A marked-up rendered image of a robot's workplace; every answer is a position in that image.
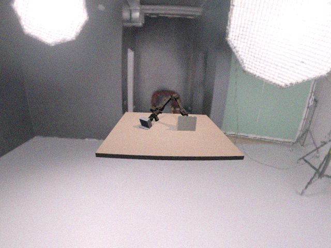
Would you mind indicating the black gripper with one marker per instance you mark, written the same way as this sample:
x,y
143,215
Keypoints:
x,y
153,115

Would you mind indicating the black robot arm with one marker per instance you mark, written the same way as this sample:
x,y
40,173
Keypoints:
x,y
160,108

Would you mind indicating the grey square panel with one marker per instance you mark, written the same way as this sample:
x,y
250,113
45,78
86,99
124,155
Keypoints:
x,y
145,123

